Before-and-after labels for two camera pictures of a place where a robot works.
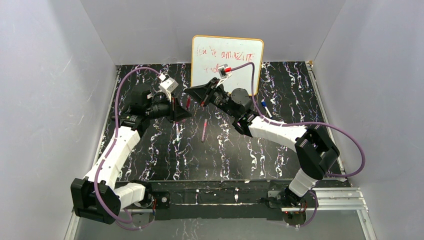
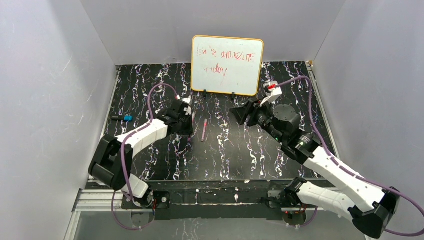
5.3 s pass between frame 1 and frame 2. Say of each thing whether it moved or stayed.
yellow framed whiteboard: stayed
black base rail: stayed
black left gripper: moved
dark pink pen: moved
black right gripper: moved
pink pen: stayed
